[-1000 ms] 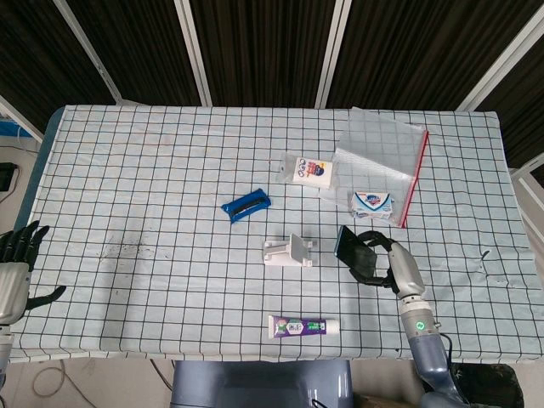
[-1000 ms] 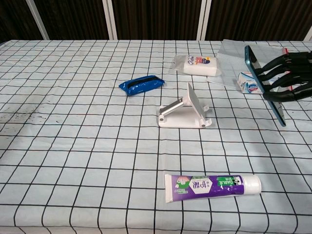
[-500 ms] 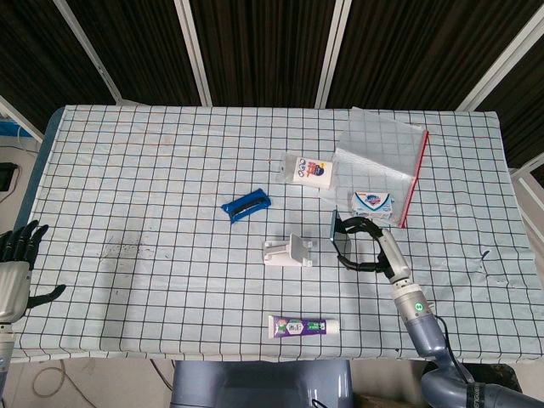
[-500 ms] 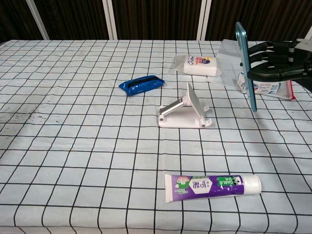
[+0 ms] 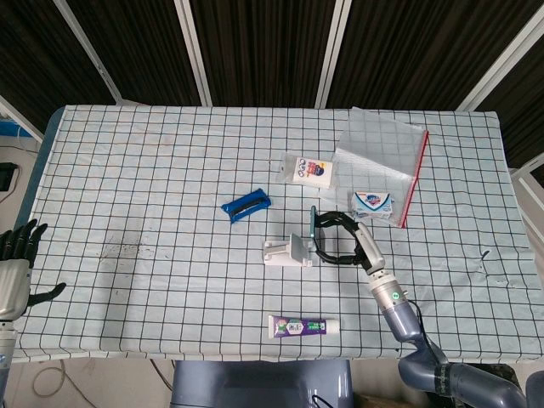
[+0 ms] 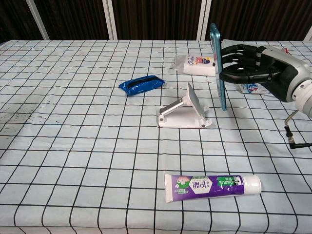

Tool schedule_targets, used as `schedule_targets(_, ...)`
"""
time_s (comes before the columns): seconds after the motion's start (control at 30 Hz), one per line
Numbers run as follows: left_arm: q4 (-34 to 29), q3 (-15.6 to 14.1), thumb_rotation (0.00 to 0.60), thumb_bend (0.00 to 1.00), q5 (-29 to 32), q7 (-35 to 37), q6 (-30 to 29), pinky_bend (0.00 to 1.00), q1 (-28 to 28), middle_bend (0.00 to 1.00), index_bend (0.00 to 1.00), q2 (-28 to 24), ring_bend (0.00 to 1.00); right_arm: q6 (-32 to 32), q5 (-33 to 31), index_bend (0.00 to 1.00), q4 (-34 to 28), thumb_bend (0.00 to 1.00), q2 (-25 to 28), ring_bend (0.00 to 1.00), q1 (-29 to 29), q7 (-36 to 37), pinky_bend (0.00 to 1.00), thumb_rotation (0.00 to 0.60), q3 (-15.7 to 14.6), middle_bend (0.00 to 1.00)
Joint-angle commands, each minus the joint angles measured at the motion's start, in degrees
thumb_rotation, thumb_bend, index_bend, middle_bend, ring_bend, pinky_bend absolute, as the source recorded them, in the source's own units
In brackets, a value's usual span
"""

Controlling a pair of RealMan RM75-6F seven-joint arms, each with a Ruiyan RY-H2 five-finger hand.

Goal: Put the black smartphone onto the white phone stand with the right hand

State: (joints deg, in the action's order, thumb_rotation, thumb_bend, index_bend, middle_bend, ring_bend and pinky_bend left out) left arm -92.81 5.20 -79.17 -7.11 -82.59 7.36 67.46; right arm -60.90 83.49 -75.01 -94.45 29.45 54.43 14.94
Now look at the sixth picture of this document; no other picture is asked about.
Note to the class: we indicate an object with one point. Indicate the clear zip bag red seal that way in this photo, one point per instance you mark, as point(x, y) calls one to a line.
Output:
point(246, 42)

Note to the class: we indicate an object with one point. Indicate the black smartphone with blue back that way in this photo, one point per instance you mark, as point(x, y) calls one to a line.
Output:
point(219, 70)

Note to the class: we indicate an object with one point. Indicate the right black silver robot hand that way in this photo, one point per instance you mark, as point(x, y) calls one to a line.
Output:
point(280, 61)

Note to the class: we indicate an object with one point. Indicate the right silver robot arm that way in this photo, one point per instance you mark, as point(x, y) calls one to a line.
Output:
point(304, 97)

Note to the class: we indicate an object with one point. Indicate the white frame post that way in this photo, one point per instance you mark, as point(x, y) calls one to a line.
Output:
point(309, 34)
point(37, 19)
point(204, 19)
point(109, 19)

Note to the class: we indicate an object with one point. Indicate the light blue checkered tablecloth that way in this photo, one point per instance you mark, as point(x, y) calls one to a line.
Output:
point(85, 146)

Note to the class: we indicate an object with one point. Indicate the white folding phone stand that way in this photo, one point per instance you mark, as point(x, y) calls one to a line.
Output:
point(185, 117)

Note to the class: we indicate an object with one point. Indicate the white blue soap box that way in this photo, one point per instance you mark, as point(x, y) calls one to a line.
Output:
point(253, 88)

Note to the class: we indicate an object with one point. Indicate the purple white toothpaste tube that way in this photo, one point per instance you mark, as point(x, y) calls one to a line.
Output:
point(209, 187)

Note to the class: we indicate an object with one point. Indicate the blue snack packet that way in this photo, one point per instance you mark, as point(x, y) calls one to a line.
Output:
point(143, 85)

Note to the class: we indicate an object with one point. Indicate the white soap in clear wrap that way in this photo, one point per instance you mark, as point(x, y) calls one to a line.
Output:
point(197, 67)

